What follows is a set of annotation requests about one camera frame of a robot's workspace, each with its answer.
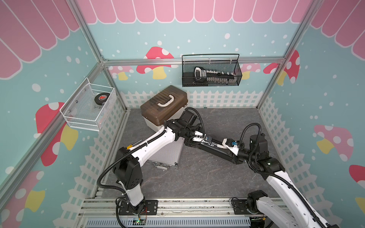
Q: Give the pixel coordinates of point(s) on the black tape roll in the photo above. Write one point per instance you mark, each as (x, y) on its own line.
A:
(101, 99)

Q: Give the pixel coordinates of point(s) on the white box brown lid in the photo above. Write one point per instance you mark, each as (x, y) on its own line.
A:
(167, 104)

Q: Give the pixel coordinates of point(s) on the small green circuit board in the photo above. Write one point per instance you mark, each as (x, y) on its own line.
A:
(139, 222)

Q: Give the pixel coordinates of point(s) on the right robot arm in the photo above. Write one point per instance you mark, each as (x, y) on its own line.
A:
(252, 148)

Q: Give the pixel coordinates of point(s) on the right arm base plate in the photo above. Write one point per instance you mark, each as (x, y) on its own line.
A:
(244, 206)

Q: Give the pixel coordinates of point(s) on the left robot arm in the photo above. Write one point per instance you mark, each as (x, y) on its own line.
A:
(127, 167)

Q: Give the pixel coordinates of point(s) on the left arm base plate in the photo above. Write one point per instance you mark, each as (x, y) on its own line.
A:
(146, 207)

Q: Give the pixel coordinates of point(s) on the black poker case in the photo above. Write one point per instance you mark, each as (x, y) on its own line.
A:
(216, 148)

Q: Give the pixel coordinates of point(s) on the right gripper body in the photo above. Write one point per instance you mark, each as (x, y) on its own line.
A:
(244, 154)

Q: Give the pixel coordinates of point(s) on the white wire wall basket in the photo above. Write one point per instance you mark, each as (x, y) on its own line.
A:
(81, 112)

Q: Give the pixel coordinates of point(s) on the black wire wall basket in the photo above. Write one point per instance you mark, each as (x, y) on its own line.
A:
(227, 63)

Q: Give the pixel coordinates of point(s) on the yellow black screwdriver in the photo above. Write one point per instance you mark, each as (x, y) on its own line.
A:
(134, 144)

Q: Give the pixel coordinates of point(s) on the silver aluminium poker case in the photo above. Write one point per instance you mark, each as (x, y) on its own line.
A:
(168, 157)

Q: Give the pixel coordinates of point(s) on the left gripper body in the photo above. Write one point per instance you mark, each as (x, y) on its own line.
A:
(189, 135)

